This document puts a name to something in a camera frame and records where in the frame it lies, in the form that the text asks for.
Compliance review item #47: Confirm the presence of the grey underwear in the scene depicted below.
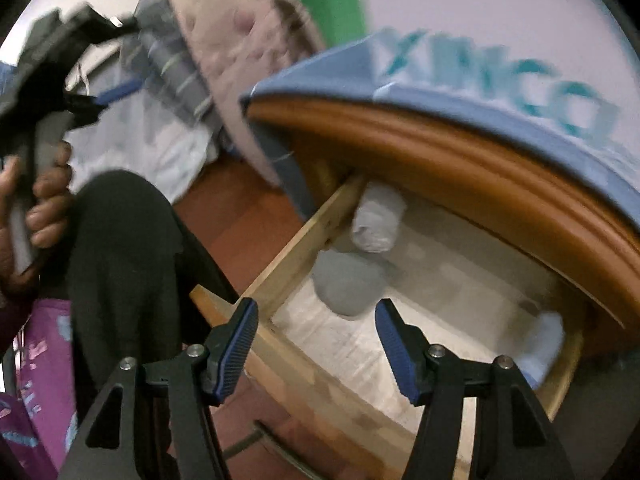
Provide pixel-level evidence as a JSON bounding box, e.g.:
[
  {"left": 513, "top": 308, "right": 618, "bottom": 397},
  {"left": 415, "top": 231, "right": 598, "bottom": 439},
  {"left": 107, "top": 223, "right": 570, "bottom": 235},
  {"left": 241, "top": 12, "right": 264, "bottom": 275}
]
[{"left": 311, "top": 249, "right": 387, "bottom": 318}]

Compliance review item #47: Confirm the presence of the white underwear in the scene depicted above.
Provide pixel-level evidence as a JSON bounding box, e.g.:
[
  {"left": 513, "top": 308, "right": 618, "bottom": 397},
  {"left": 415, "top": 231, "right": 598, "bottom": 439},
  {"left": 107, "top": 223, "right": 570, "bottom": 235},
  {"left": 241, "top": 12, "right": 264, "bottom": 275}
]
[{"left": 350, "top": 182, "right": 407, "bottom": 254}]

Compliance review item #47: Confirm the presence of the wooden drawer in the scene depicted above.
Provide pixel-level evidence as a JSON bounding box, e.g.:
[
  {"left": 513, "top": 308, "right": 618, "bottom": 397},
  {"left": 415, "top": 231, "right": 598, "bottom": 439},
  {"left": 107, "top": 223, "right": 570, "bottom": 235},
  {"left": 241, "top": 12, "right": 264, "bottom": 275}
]
[{"left": 188, "top": 173, "right": 586, "bottom": 480}]

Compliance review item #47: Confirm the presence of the person's left hand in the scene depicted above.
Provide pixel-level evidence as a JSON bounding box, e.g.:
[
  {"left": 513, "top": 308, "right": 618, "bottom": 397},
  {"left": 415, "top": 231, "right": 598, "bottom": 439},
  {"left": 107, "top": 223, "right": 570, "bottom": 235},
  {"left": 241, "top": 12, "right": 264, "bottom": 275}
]
[{"left": 1, "top": 141, "right": 73, "bottom": 292}]

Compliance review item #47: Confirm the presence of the white crumpled cloth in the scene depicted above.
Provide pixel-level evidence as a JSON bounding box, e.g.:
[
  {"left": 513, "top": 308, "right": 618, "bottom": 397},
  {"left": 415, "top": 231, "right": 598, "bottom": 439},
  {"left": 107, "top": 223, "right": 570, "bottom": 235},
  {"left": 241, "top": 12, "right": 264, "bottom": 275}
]
[{"left": 65, "top": 55, "right": 220, "bottom": 203}]

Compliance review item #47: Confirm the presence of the person's black trouser leg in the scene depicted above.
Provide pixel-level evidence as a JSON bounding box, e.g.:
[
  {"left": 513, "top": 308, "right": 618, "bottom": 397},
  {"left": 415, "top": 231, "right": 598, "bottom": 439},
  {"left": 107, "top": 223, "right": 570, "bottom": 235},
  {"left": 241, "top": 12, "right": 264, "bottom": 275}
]
[{"left": 66, "top": 170, "right": 239, "bottom": 418}]

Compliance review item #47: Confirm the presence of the grey striped blanket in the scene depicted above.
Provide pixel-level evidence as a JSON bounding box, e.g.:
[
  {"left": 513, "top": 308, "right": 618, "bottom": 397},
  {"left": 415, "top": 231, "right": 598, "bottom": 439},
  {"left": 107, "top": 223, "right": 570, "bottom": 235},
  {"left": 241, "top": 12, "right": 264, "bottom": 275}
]
[{"left": 120, "top": 0, "right": 224, "bottom": 139}]

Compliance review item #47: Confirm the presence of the purple patterned garment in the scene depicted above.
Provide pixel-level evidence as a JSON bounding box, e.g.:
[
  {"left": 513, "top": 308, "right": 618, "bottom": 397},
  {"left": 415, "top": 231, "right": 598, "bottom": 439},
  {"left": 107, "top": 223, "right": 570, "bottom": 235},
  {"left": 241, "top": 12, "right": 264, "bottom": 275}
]
[{"left": 1, "top": 299, "right": 78, "bottom": 479}]

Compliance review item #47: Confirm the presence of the pink floral bedding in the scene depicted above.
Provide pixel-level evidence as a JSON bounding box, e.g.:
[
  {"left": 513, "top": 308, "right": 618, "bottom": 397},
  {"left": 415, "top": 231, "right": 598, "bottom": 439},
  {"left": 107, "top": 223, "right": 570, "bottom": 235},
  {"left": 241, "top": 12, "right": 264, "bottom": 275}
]
[{"left": 169, "top": 0, "right": 326, "bottom": 186}]

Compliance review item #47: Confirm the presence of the brown wooden nightstand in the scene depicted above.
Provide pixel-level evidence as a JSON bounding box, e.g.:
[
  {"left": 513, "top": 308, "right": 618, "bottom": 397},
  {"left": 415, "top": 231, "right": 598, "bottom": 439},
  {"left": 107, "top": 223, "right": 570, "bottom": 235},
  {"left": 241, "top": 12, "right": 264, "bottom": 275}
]
[{"left": 247, "top": 96, "right": 639, "bottom": 356}]

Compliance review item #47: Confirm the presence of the blue checked cloth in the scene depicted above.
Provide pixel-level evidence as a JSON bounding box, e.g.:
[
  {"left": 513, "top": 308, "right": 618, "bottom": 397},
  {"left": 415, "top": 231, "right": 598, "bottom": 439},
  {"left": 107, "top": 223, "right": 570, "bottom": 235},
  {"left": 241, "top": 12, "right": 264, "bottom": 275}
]
[{"left": 240, "top": 28, "right": 639, "bottom": 224}]

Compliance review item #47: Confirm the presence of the white cardboard box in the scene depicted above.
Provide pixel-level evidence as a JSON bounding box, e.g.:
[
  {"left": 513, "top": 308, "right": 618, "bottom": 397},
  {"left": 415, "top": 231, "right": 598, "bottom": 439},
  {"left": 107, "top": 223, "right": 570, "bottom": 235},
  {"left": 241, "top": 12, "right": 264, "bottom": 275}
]
[{"left": 364, "top": 0, "right": 639, "bottom": 170}]

